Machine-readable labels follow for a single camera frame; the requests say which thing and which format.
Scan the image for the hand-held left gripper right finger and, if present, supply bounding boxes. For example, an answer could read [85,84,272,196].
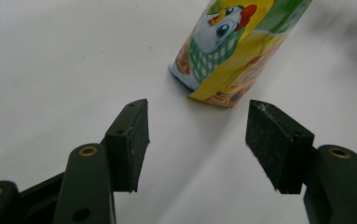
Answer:
[245,99,357,224]

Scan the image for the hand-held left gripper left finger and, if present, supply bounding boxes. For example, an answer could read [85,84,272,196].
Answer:
[53,98,151,224]

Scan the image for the yellow seasoning packet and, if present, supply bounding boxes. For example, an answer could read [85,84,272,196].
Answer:
[168,0,314,109]

